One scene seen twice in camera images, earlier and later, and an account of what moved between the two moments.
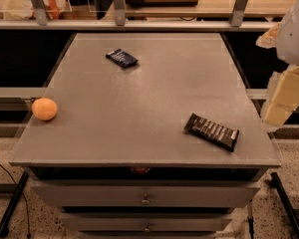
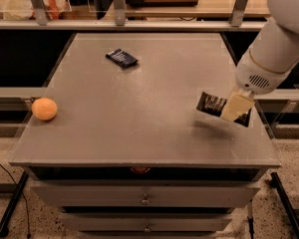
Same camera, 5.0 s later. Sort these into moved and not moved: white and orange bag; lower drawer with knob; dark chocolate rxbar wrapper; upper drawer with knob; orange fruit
Moved: dark chocolate rxbar wrapper
Not moved: lower drawer with knob; orange fruit; white and orange bag; upper drawer with knob
